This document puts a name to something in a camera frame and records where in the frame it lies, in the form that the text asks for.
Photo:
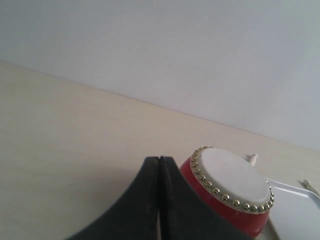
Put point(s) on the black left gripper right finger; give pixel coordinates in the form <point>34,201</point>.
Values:
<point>182,213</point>

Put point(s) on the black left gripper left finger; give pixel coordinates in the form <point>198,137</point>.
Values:
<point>134,215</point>

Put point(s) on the wooden drumstick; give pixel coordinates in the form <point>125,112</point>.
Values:
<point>310,187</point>
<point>253,159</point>

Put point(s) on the small red drum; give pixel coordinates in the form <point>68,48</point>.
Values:
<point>229,185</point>

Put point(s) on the white rectangular plastic tray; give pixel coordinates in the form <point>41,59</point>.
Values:
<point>295,214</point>

